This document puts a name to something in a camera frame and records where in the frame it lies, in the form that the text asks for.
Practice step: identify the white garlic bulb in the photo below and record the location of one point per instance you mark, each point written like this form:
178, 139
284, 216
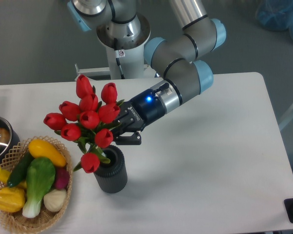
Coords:
54, 200

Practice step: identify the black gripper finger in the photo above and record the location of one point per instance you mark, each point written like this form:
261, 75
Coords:
133, 139

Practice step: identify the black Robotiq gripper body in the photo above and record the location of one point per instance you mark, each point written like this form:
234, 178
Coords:
139, 112

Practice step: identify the red tulip bouquet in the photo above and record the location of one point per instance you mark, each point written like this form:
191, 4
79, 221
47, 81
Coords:
88, 123

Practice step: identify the small yellow banana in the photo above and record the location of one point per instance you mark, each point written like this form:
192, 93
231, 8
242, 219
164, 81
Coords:
4, 175

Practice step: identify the purple radish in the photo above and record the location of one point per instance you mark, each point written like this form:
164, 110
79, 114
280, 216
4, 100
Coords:
61, 178

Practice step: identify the dark grey ribbed vase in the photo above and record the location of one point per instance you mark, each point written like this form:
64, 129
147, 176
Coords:
112, 177

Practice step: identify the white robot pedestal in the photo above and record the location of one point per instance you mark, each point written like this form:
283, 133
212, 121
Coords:
124, 44

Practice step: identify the dark green cucumber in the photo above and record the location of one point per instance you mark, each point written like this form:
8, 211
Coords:
19, 172

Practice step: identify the green bok choy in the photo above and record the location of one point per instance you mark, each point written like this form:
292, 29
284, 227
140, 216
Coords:
40, 177

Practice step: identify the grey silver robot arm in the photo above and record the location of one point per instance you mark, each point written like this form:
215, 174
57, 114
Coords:
178, 63

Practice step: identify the yellow squash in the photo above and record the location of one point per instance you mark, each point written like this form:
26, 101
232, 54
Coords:
40, 148

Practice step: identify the woven wicker basket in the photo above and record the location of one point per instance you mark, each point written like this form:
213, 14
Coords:
16, 223

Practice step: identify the blue plastic bag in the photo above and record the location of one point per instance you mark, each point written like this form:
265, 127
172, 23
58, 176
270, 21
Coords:
276, 15

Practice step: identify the yellow bell pepper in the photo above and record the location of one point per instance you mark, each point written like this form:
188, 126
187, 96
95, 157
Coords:
11, 199

